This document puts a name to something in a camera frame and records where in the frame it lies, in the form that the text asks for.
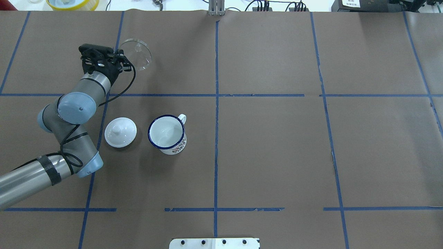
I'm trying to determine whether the black power strip right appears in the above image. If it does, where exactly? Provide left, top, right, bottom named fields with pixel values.
left=285, top=1, right=309, bottom=12

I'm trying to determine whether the black power strip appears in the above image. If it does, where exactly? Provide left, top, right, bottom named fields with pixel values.
left=285, top=1, right=309, bottom=12
left=248, top=0, right=272, bottom=12

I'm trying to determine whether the black power strip left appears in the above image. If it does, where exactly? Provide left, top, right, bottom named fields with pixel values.
left=248, top=0, right=272, bottom=12

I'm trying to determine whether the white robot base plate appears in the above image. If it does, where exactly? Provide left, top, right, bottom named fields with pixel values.
left=168, top=238, right=261, bottom=249

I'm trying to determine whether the yellow rimmed bowl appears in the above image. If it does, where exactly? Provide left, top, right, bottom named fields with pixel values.
left=46, top=0, right=100, bottom=11

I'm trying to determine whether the white enamel lid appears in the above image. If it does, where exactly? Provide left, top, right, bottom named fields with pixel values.
left=104, top=118, right=137, bottom=148

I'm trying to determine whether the black box with label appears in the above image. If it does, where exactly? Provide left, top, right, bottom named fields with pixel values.
left=331, top=0, right=427, bottom=13

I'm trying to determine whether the clear plastic funnel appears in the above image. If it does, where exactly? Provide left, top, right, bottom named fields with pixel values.
left=118, top=38, right=152, bottom=71

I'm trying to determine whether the grey metal camera post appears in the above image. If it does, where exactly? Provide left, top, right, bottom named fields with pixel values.
left=207, top=0, right=226, bottom=16

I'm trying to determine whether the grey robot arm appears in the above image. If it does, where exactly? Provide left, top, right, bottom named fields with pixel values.
left=0, top=44, right=135, bottom=211

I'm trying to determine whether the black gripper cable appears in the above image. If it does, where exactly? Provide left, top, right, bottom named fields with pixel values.
left=59, top=55, right=136, bottom=173

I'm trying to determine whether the white enamel mug blue rim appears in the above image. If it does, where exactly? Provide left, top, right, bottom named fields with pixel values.
left=147, top=114, right=187, bottom=155

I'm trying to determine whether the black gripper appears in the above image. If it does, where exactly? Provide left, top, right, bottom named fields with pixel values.
left=79, top=44, right=133, bottom=83

